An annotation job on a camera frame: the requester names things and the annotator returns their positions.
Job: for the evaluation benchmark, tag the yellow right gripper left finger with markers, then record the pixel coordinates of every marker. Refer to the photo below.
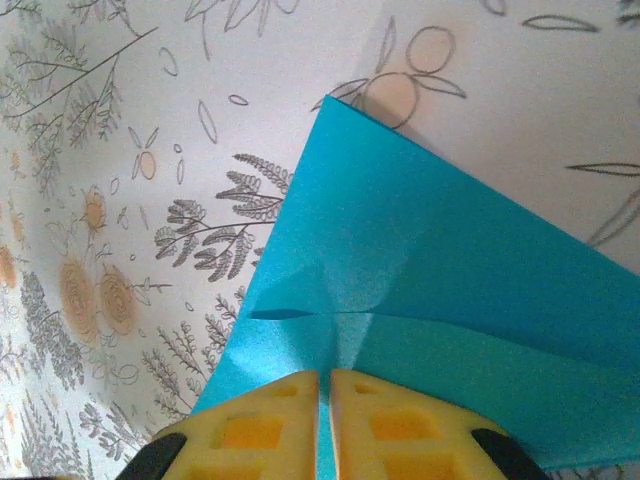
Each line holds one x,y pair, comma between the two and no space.
240,435

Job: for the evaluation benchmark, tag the floral tablecloth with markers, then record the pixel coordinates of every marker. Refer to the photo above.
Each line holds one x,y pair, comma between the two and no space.
125,200

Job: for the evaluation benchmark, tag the turquoise cloth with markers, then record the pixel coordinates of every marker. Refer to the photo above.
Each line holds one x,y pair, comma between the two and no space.
425,250

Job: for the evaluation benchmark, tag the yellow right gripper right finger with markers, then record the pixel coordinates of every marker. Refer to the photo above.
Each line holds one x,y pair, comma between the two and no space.
415,435

